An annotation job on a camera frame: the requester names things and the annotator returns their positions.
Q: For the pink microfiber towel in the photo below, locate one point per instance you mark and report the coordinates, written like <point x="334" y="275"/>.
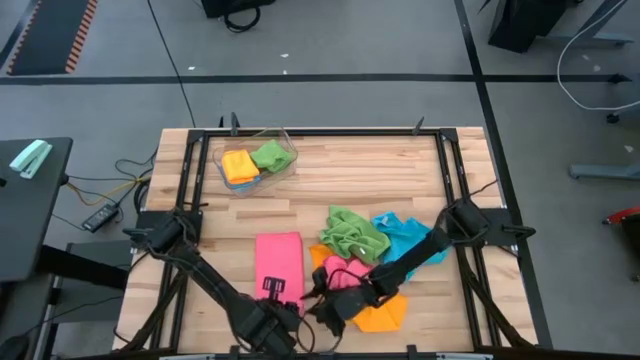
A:
<point x="280" y="255"/>
<point x="345" y="267"/>

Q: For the black caster wheel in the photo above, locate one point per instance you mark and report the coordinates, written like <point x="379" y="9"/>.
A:
<point x="613" y="118"/>

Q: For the black side table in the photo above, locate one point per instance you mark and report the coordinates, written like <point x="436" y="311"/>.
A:
<point x="30" y="220"/>

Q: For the black cabinet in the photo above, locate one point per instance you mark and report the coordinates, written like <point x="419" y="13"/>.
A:
<point x="525" y="22"/>

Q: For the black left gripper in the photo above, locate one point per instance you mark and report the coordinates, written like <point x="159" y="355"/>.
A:
<point x="270" y="325"/>

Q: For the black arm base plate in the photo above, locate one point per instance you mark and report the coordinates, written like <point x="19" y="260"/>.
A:
<point x="505" y="222"/>
<point x="145" y="216"/>

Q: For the black equipment box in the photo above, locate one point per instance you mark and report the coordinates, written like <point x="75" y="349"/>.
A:
<point x="235" y="6"/>

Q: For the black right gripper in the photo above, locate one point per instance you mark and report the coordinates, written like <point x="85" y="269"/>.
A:
<point x="350" y="302"/>

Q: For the black metal crossbar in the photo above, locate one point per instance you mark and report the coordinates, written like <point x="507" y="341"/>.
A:
<point x="85" y="267"/>

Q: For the orange microfiber towel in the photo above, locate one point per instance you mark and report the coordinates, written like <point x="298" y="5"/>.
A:
<point x="240" y="167"/>
<point x="385" y="315"/>

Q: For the red cart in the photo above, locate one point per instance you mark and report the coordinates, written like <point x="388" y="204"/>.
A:
<point x="625" y="214"/>

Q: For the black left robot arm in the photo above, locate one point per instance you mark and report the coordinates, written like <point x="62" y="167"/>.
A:
<point x="210" y="280"/>

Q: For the mint green stapler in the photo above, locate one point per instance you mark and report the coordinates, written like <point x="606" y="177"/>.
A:
<point x="30" y="157"/>

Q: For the grey desk leg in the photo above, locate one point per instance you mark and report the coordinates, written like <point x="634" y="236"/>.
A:
<point x="605" y="172"/>
<point x="600" y="39"/>

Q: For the clear plastic bin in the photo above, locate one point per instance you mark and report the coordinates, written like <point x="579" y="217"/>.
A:
<point x="280" y="180"/>

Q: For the green microfiber towel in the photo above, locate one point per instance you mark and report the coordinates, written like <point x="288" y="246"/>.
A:
<point x="350" y="232"/>
<point x="272" y="156"/>

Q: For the black power adapter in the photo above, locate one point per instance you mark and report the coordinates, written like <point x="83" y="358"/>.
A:
<point x="100" y="217"/>

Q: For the black orange-striped floor mat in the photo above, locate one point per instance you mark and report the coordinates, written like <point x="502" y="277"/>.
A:
<point x="50" y="35"/>

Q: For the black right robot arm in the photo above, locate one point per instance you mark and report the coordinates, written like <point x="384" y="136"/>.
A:
<point x="425" y="250"/>

